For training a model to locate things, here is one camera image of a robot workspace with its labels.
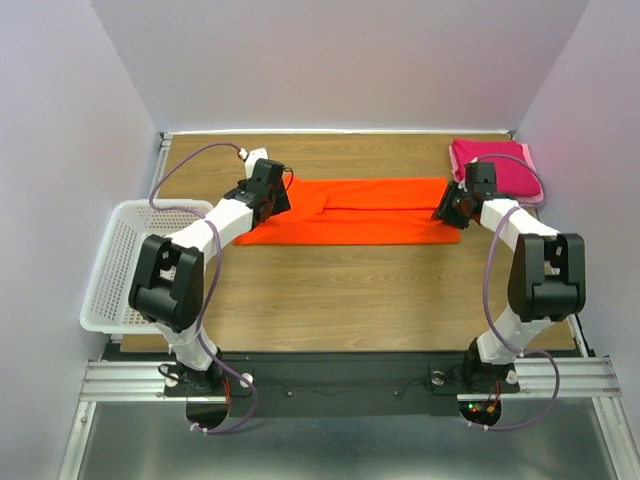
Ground orange t shirt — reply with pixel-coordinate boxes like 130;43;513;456
234;174;460;246

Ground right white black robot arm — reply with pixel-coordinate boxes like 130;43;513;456
432;157;586;390

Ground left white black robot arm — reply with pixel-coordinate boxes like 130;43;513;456
128;157;291;394

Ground folded light pink t shirt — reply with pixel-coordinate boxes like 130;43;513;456
448;143;546;206

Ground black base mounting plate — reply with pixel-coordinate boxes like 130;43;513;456
162;351;521;419

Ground white plastic laundry basket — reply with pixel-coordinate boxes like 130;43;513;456
79;199;212;335

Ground small electronics board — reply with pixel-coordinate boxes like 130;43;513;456
458;400;502;426

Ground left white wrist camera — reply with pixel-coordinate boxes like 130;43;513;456
238;147;269;166

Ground aluminium frame rail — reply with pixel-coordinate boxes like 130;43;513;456
79;131;626;401

